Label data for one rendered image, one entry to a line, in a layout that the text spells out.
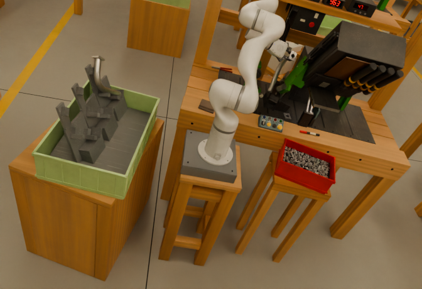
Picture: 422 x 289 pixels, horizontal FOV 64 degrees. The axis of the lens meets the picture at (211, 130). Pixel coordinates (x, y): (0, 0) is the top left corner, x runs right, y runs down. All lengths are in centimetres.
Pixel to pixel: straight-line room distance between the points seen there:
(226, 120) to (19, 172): 99
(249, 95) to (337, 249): 177
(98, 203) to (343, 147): 148
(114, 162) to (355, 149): 146
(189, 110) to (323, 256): 155
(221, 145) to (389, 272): 190
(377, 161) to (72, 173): 178
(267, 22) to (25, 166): 131
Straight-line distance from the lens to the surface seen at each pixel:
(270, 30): 165
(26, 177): 183
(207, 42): 246
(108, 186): 162
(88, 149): 168
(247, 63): 158
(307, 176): 196
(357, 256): 304
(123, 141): 184
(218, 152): 172
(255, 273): 255
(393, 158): 246
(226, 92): 152
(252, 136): 212
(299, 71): 216
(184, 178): 172
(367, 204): 272
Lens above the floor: 214
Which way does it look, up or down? 40 degrees down
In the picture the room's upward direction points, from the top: 18 degrees clockwise
